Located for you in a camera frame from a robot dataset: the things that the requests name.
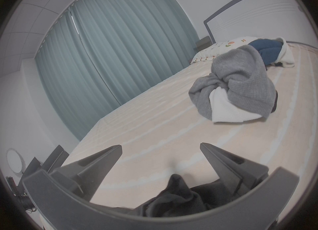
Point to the blue-green curtain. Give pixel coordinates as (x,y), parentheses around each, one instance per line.
(129,37)
(69,79)

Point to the round white mirror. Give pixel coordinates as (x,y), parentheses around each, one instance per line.
(15,160)

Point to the black chest of drawers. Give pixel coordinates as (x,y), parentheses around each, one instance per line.
(57,158)

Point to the white printed pillow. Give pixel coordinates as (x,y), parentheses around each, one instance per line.
(211,51)

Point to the pile of clothes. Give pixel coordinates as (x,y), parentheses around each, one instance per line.
(241,79)

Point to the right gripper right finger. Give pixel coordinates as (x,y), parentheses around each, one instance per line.
(236,171)

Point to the bed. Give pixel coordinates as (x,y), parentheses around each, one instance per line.
(161,114)

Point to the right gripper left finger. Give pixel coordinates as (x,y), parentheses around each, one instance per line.
(84,174)

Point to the black table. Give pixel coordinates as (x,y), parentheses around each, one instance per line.
(32,166)

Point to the grey bedside table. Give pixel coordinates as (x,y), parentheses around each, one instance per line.
(202,43)

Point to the black T-shirt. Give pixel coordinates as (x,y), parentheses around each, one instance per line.
(178,196)

